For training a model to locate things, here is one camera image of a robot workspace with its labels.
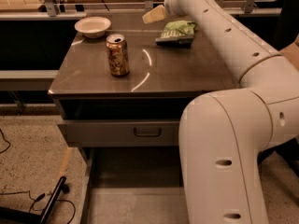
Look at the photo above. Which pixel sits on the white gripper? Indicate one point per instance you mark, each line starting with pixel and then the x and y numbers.
pixel 169 4

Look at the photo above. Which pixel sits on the green jalapeno chip bag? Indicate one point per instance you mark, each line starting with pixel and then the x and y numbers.
pixel 177 33

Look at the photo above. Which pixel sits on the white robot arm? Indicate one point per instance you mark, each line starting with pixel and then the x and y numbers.
pixel 221 133

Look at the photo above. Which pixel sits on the grey metal drawer cabinet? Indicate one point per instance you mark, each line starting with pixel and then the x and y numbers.
pixel 160 83

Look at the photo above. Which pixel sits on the open grey bottom drawer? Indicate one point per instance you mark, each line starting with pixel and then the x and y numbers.
pixel 134 185

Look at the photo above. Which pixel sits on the gold soda can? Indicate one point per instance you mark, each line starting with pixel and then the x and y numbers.
pixel 117 55

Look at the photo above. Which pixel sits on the white paper bowl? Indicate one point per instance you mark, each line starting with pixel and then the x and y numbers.
pixel 93 27

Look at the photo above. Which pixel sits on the black office chair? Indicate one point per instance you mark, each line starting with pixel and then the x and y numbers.
pixel 286 32

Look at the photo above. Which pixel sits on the black stand leg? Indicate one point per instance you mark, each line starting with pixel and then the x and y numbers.
pixel 33 215

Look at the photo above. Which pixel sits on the grey metal railing frame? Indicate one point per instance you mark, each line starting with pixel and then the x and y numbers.
pixel 93 8

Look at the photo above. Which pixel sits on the grey middle drawer with handle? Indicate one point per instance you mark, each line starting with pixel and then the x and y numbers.
pixel 120 133

